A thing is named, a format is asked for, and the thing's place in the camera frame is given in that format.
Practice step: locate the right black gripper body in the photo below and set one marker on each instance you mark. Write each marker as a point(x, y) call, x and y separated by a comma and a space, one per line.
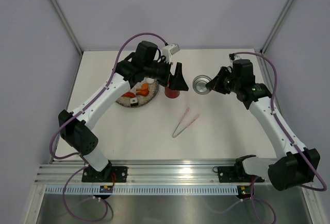
point(232, 83)

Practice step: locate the right aluminium frame post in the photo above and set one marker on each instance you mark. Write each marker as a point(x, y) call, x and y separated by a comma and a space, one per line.
point(277, 25)

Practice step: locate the sushi roll piece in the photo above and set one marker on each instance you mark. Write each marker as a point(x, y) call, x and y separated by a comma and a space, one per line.
point(133, 101)

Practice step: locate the silver tin lid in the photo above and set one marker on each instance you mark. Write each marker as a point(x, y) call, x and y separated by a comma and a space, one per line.
point(199, 84)

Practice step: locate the aluminium frame post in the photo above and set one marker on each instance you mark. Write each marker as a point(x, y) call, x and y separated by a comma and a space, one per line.
point(277, 25)
point(66, 25)

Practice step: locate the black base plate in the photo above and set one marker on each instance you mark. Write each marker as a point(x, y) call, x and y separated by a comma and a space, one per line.
point(230, 174)
point(118, 174)

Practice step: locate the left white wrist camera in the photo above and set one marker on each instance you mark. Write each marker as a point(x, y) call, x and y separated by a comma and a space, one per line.
point(169, 50)

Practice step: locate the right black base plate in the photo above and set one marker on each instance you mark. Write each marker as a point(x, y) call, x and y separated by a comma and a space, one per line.
point(230, 174)

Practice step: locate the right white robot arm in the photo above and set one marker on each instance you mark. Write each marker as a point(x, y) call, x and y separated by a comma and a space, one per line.
point(296, 164)

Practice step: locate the aluminium mounting rail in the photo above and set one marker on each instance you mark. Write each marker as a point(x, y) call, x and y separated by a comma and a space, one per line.
point(142, 172)

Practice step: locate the left aluminium frame post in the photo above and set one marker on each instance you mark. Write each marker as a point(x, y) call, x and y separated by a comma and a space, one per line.
point(66, 25)

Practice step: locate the white slotted cable duct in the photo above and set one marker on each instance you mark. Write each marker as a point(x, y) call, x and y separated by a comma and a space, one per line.
point(145, 190)

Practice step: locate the red sausage toy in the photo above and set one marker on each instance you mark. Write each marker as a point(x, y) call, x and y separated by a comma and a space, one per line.
point(129, 95)

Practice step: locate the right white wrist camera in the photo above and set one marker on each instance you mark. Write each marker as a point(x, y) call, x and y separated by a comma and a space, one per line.
point(234, 57)

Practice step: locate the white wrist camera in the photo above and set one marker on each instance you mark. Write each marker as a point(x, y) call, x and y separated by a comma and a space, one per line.
point(234, 57)
point(169, 50)

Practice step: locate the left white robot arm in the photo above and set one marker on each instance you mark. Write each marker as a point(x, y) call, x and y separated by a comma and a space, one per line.
point(76, 126)

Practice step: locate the pink metal tongs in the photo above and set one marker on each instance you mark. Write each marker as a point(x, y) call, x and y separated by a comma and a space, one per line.
point(184, 123)

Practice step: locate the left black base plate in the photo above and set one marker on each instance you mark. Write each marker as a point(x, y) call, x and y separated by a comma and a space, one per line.
point(118, 174)

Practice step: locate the red cylindrical tin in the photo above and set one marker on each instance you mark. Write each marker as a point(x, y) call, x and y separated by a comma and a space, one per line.
point(171, 93)

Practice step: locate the speckled round plate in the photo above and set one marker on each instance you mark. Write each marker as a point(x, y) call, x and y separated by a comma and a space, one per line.
point(153, 88)

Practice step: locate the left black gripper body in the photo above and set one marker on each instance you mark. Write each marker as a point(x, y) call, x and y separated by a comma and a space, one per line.
point(160, 71)

